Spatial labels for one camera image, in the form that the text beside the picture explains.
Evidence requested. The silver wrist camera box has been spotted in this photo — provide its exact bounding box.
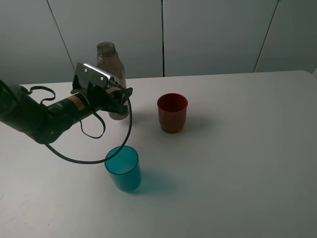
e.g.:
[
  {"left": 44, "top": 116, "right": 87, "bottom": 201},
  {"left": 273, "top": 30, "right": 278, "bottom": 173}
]
[{"left": 74, "top": 62, "right": 115, "bottom": 88}]

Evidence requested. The teal translucent plastic cup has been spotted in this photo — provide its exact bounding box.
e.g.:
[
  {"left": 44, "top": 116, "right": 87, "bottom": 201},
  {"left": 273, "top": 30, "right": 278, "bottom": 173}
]
[{"left": 105, "top": 146, "right": 141, "bottom": 192}]

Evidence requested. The thin black looped cable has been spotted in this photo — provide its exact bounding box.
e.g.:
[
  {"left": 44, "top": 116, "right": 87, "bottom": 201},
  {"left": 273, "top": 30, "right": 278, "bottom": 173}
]
[{"left": 26, "top": 85, "right": 106, "bottom": 139}]

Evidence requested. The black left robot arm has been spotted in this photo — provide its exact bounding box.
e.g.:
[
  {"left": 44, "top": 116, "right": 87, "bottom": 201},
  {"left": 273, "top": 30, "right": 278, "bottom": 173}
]
[{"left": 0, "top": 75, "right": 133, "bottom": 144}]

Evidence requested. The thick black camera cable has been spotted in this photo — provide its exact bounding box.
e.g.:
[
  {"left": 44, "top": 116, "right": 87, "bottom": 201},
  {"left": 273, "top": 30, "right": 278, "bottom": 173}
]
[{"left": 46, "top": 79, "right": 134, "bottom": 165}]

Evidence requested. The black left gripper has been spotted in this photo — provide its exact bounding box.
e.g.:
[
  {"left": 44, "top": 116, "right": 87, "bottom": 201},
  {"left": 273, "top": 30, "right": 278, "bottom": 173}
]
[{"left": 70, "top": 75, "right": 133, "bottom": 115}]

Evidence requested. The clear brownish plastic bottle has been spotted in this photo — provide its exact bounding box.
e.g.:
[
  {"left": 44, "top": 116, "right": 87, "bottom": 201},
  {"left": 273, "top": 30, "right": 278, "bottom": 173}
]
[{"left": 97, "top": 42, "right": 129, "bottom": 120}]

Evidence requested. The red plastic cup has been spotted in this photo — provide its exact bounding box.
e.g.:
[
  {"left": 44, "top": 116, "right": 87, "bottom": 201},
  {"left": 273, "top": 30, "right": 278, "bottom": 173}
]
[{"left": 157, "top": 93, "right": 188, "bottom": 134}]

